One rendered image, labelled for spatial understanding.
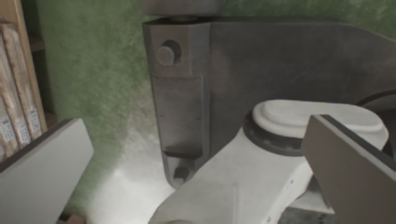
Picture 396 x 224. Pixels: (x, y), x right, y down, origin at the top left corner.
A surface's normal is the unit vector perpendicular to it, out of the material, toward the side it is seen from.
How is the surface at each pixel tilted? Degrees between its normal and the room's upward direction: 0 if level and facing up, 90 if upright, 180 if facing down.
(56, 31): 0
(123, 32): 0
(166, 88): 0
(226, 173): 90
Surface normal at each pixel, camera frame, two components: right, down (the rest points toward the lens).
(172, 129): -0.20, 0.50
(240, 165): -0.02, -0.86
